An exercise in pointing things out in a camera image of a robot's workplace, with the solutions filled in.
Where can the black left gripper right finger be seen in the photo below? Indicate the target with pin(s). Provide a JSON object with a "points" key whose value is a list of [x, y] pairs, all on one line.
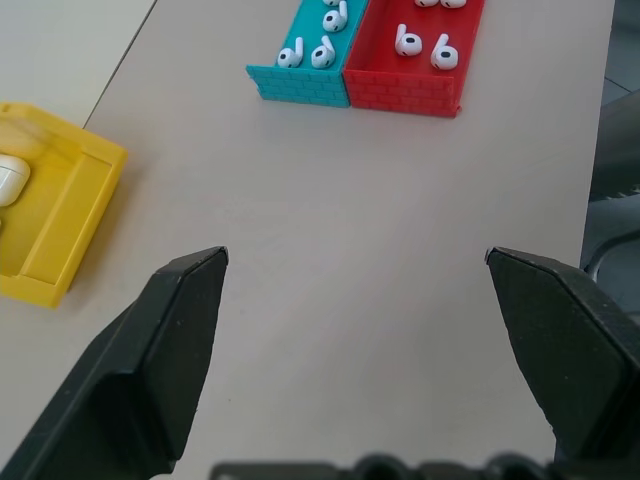
{"points": [[575, 350]]}

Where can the teal brick-pattern tray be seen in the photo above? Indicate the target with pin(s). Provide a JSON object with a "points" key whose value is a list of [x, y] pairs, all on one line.
{"points": [[305, 85]]}

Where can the yellow plastic tray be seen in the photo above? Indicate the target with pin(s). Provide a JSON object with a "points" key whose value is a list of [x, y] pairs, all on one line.
{"points": [[75, 215]]}

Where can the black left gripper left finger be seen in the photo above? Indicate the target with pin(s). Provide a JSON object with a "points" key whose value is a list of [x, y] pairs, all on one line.
{"points": [[130, 360]]}

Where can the red brick-pattern tray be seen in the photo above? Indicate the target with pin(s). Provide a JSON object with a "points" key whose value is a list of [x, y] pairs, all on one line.
{"points": [[400, 90]]}

